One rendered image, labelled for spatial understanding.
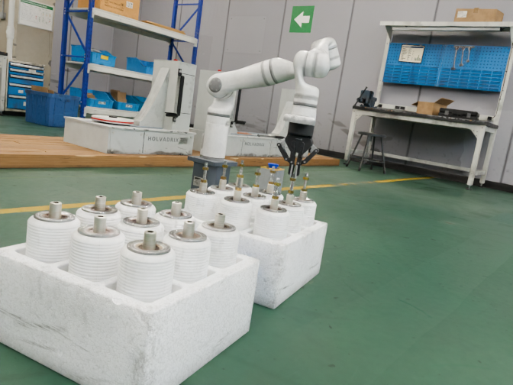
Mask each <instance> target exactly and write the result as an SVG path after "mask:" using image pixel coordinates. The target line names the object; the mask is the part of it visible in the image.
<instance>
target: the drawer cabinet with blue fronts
mask: <svg viewBox="0 0 513 385"><path fill-rule="evenodd" d="M44 71H45V65H41V64H36V63H28V62H24V61H19V60H10V59H7V63H6V78H5V107H4V111H2V114H3V115H13V116H23V117H25V114H26V92H25V89H31V85H33V86H42V87H44Z"/></svg>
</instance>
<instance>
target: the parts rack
mask: <svg viewBox="0 0 513 385"><path fill-rule="evenodd" d="M74 1H75V0H72V1H71V2H70V0H64V9H63V29H62V40H61V51H60V73H59V84H58V93H59V94H65V92H66V91H67V90H68V88H69V87H70V86H71V85H72V84H73V82H74V81H75V79H76V77H77V76H78V75H79V74H80V72H81V71H82V70H83V78H82V96H81V101H79V102H81V105H79V110H80V116H79V117H80V118H86V113H90V114H98V115H114V116H122V117H130V118H135V117H136V116H137V114H138V113H139V112H131V111H124V110H117V109H113V108H112V109H109V108H96V107H89V106H86V100H87V91H88V81H89V72H94V73H102V74H107V75H112V76H120V77H124V78H128V79H136V80H141V81H146V82H150V83H151V82H152V78H153V75H150V74H146V73H138V72H134V71H130V70H123V69H118V68H114V67H110V66H103V65H98V64H94V63H90V53H91V44H92V26H93V22H96V23H99V24H104V25H107V26H110V27H113V28H118V29H121V30H124V31H129V32H132V33H135V34H140V35H143V36H146V37H152V38H154V39H157V40H162V41H165V42H168V43H169V51H168V58H167V60H172V55H173V48H174V49H175V50H176V52H177V53H178V55H179V58H180V59H181V61H182V62H184V60H183V59H182V57H181V56H180V54H179V51H178V50H177V49H176V47H175V45H174V43H173V42H190V43H193V51H192V63H191V64H194V65H195V63H196V56H197V49H198V37H199V31H200V24H201V17H202V6H203V0H198V3H194V4H178V1H179V0H174V3H173V16H172V24H171V28H174V29H175V28H176V15H177V8H178V5H198V8H197V9H196V10H195V12H194V13H193V14H192V15H191V17H190V18H189V19H188V20H187V22H186V23H185V24H184V25H183V26H182V27H181V28H180V29H179V30H180V31H181V30H182V29H183V28H184V27H185V26H186V24H187V23H188V22H189V21H190V19H191V18H192V17H193V16H194V15H195V13H196V12H197V18H196V25H195V37H190V36H187V35H184V34H180V33H177V32H175V31H170V30H167V29H165V28H161V27H157V26H154V25H152V24H147V23H144V22H142V21H137V20H134V19H132V18H127V17H125V16H121V15H117V14H115V13H111V12H109V11H104V10H101V9H99V8H95V0H89V7H88V8H71V7H70V6H71V5H72V3H73V2H74ZM69 2H70V3H69ZM70 15H71V16H73V17H77V18H81V19H85V20H87V29H86V39H85V46H84V44H83V42H82V40H81V38H80V36H79V34H78V32H77V30H76V28H75V26H74V24H73V22H72V20H71V18H70ZM69 21H70V23H71V25H72V26H73V29H74V31H75V33H76V36H77V37H78V39H79V42H80V43H81V45H82V48H83V50H84V51H85V53H84V55H85V56H84V57H83V56H73V55H66V44H67V33H68V22H69ZM174 39H180V40H174ZM66 57H80V58H84V63H83V62H75V61H67V60H66ZM65 67H68V68H73V69H77V70H79V72H78V73H77V74H76V75H75V77H74V78H73V80H72V81H71V82H70V84H69V85H68V86H67V87H66V89H65V90H64V91H63V86H64V75H65Z"/></svg>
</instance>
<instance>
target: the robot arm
mask: <svg viewBox="0 0 513 385"><path fill-rule="evenodd" d="M339 66H340V56H339V53H338V49H337V44H336V41H335V39H334V38H332V37H325V38H322V39H319V40H316V41H315V42H313V43H312V44H311V49H310V51H304V50H301V51H299V52H298V53H297V54H296V55H295V57H294V60H293V62H291V61H288V60H284V59H282V58H272V59H269V60H264V61H262V62H259V63H255V64H253V65H250V66H246V67H244V68H242V69H239V70H234V71H230V72H225V73H216V74H214V75H213V76H211V77H210V78H209V79H208V81H207V84H206V89H207V91H208V93H209V94H210V95H212V96H214V101H213V103H212V105H211V106H210V107H208V111H207V118H206V124H205V133H204V134H202V145H201V151H200V157H201V158H203V159H206V160H216V161H224V158H225V152H226V146H227V136H228V130H229V124H230V118H231V113H232V111H233V108H234V101H235V97H236V91H237V90H239V89H249V88H260V87H266V86H272V85H275V84H278V83H282V82H285V81H288V80H290V79H295V95H294V101H293V106H292V110H291V114H290V115H289V114H285V115H284V117H283V121H289V129H288V134H287V136H286V138H285V140H284V141H282V142H280V143H278V144H277V147H278V148H279V151H280V152H281V154H282V156H283V158H284V160H285V161H287V162H289V171H288V174H289V176H290V177H292V174H293V172H294V168H295V174H294V178H297V176H299V174H300V169H301V165H302V164H306V163H307V162H308V161H309V160H310V159H311V158H313V157H314V156H315V155H316V154H317V153H318V152H319V149H317V148H316V147H315V146H314V145H313V143H314V142H313V140H312V138H313V133H314V128H315V122H316V120H315V119H316V110H317V104H318V96H319V89H318V88H317V87H315V86H311V85H309V84H307V83H306V82H305V81H304V76H308V77H314V78H324V77H326V75H327V74H328V72H329V71H330V70H335V69H336V68H338V67H339ZM286 144H287V146H288V148H289V150H290V151H291V152H290V157H289V156H288V154H287V153H286V150H285V147H286ZM310 147H311V150H310V152H311V153H310V154H309V155H308V156H307V157H306V158H305V159H304V160H302V158H303V155H304V153H305V152H306V151H307V150H308V149H309V148H310ZM296 153H298V158H297V162H296V165H295V155H296Z"/></svg>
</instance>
